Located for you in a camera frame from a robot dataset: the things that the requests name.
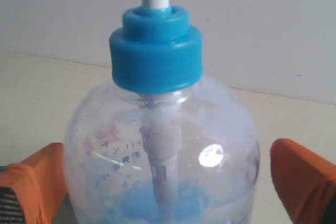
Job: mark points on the right gripper orange-tipped left finger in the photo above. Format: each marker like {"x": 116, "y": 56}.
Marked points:
{"x": 32, "y": 190}

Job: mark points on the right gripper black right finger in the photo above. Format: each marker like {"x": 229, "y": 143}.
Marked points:
{"x": 304, "y": 182}

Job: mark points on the blue soap pump bottle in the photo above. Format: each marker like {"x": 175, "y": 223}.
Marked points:
{"x": 160, "y": 142}

